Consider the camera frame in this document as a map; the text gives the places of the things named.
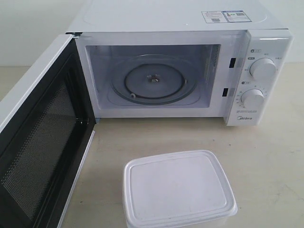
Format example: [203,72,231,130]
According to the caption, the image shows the white plastic lidded container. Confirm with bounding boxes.
[122,150,238,228]

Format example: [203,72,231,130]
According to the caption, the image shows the white microwave door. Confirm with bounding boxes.
[0,34,95,228]

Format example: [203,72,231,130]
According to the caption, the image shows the glass microwave turntable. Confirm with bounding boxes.
[110,54,198,105]

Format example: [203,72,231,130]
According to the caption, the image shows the white microwave oven body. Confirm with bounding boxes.
[67,0,293,126]

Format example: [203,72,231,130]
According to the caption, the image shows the lower white control knob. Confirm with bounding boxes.
[241,89,265,110]

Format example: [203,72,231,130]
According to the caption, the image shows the white control knob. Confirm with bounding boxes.
[249,58,276,80]
[241,89,265,110]

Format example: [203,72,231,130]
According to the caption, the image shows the upper white control knob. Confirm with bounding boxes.
[249,58,276,80]

